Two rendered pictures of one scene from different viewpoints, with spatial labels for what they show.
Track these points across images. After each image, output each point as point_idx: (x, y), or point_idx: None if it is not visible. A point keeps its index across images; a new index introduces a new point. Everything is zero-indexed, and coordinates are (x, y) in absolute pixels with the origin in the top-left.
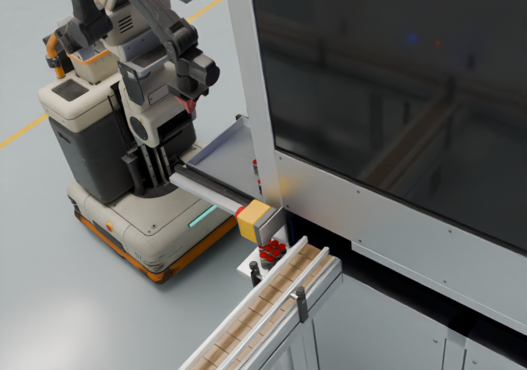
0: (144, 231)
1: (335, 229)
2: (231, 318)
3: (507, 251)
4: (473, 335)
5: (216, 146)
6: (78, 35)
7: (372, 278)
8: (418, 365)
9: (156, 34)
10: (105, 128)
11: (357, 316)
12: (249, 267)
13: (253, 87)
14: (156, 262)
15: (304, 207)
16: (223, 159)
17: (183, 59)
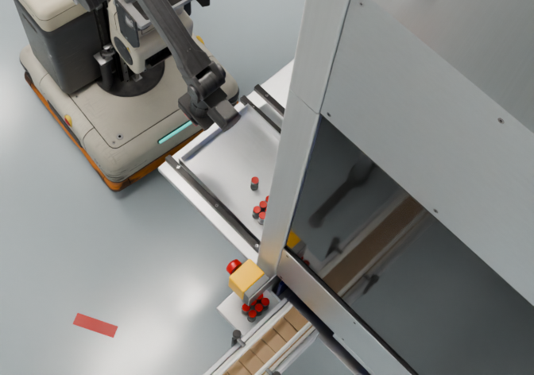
0: (108, 141)
1: (322, 318)
2: None
3: None
4: None
5: (214, 136)
6: None
7: (344, 350)
8: None
9: (179, 71)
10: (81, 26)
11: (319, 358)
12: (233, 336)
13: (279, 211)
14: (117, 175)
15: (298, 290)
16: (218, 156)
17: (205, 102)
